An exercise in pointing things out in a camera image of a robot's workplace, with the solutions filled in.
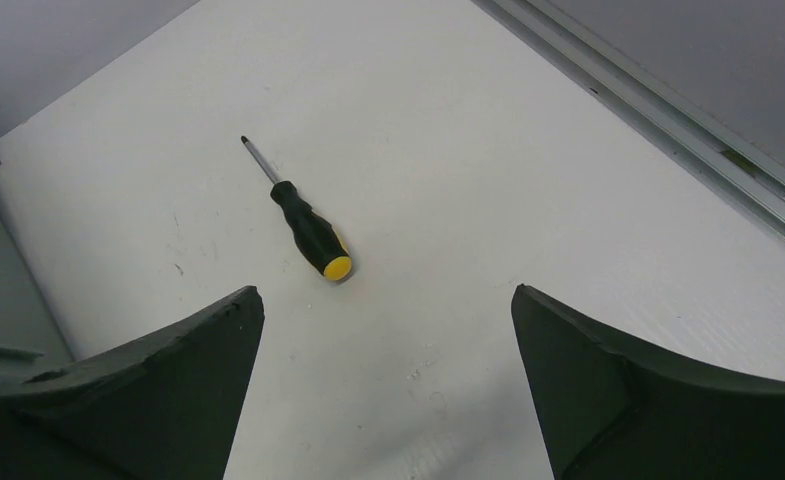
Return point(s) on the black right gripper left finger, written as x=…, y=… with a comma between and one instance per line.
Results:
x=163, y=406

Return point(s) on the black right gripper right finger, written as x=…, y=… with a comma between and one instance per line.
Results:
x=611, y=405

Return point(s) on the black yellow screwdriver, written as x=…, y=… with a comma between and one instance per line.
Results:
x=315, y=237

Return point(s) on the aluminium frame rail right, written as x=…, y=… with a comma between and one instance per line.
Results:
x=753, y=184

